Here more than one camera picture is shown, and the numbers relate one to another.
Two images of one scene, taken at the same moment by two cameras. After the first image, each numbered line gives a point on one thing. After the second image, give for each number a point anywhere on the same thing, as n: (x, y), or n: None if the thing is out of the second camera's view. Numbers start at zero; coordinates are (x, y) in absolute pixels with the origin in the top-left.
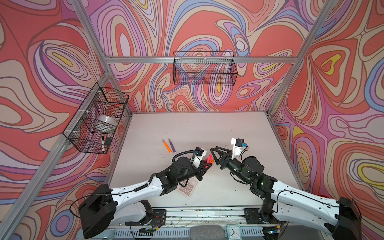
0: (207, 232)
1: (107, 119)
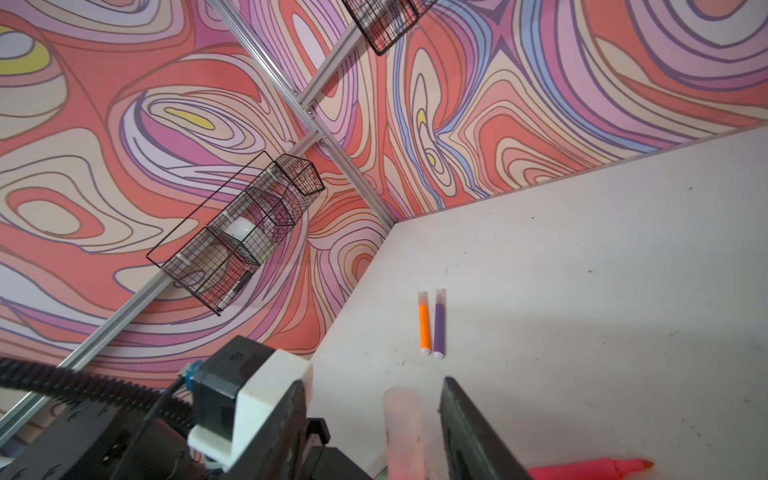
0: None
1: (240, 228)
